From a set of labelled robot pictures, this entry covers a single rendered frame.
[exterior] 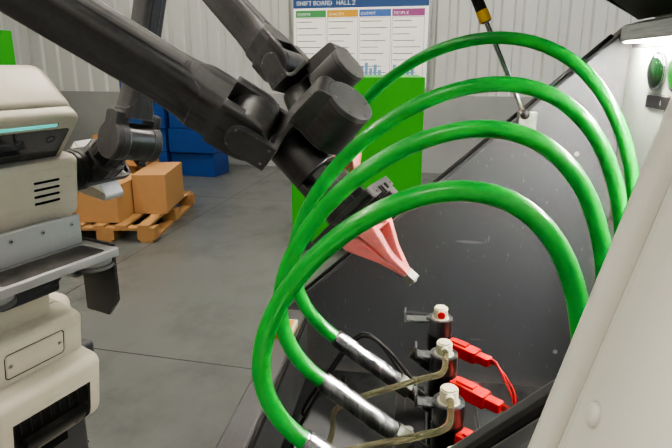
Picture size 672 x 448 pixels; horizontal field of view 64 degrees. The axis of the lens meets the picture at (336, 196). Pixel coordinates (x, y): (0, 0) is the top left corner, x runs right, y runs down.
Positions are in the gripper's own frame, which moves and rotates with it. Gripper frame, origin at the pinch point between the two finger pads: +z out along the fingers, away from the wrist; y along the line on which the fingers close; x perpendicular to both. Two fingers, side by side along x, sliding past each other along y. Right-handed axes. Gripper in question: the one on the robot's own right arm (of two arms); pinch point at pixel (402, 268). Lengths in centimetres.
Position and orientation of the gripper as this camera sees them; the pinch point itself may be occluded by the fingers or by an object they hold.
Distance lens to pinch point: 62.0
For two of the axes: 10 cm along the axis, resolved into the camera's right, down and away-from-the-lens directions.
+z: 6.7, 7.4, -1.1
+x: 4.0, -2.2, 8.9
